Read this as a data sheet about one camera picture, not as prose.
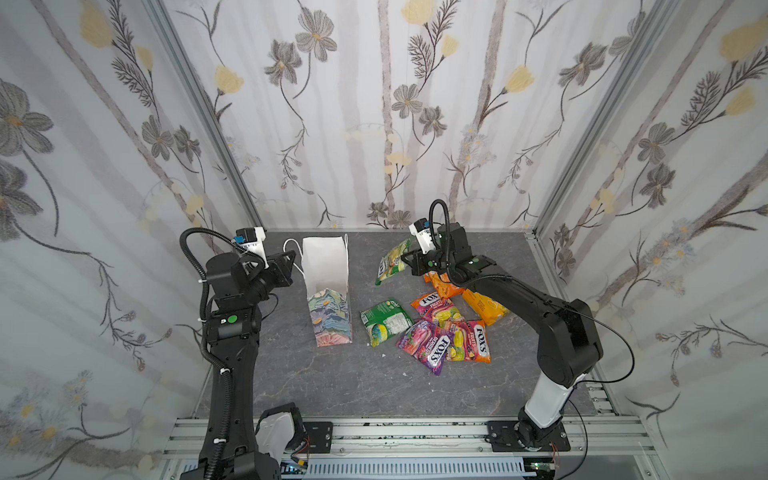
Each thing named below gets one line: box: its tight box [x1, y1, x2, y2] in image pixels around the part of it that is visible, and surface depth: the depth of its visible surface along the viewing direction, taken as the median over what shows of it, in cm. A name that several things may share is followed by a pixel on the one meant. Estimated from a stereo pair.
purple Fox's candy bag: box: [396, 320, 453, 376], surface depth 89 cm
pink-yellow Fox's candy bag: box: [410, 293, 469, 341], surface depth 97 cm
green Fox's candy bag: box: [360, 299, 414, 347], surface depth 95 cm
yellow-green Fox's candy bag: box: [375, 238, 413, 286], surface depth 90 cm
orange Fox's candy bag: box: [464, 320, 492, 364], surface depth 90 cm
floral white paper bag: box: [302, 234, 353, 347], surface depth 84 cm
